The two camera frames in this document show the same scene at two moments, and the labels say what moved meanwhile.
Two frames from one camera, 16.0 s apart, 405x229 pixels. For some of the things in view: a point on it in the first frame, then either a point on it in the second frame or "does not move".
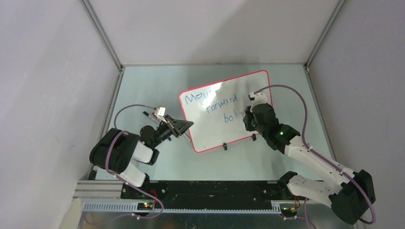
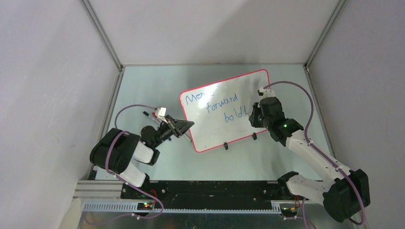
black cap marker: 151,117 does not move
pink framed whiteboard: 217,110 does not move
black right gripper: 247,119 → 257,109
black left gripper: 182,125 does not move
